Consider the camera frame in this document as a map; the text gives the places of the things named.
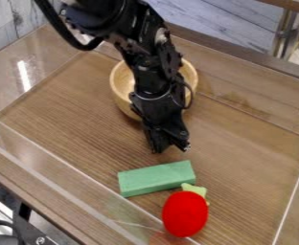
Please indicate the metal chair frame background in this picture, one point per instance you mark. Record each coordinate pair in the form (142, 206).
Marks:
(286, 40)

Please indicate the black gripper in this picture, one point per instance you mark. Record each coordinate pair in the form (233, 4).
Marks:
(160, 112)

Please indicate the red felt strawberry toy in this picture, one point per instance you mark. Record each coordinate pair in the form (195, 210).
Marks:
(185, 211)

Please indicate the wooden brown bowl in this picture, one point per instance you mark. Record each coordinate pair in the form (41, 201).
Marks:
(121, 84)

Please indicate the black table leg clamp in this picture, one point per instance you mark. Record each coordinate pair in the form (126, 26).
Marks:
(25, 233)

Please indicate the green rectangular block stick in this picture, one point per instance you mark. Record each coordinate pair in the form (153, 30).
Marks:
(149, 179)

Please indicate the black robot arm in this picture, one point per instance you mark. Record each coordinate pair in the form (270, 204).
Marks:
(130, 25)

